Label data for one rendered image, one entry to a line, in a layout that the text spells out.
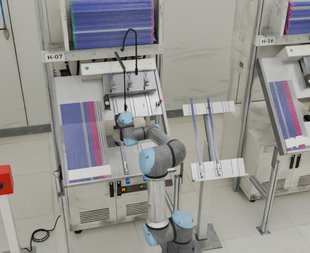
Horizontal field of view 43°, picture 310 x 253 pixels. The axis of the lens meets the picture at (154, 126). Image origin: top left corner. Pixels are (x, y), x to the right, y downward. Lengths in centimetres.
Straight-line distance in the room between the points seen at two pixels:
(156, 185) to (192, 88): 278
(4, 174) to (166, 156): 108
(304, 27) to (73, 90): 164
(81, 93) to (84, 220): 96
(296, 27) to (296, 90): 44
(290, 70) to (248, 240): 129
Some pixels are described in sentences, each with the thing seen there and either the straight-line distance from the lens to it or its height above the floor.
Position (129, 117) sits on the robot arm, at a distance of 217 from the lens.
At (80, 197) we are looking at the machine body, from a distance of 289.
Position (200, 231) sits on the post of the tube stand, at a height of 9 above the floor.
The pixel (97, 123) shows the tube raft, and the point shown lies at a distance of 252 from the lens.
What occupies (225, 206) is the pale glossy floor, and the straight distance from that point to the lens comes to 341.
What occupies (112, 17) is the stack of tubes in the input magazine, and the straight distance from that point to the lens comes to 250.
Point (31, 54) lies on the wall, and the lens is 412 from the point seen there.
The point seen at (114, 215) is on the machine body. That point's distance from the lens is 305.
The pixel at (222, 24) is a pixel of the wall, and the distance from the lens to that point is 444.
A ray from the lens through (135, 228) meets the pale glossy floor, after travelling 315.
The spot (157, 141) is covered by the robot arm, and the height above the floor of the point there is 110.
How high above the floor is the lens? 218
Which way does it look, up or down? 29 degrees down
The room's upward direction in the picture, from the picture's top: 1 degrees clockwise
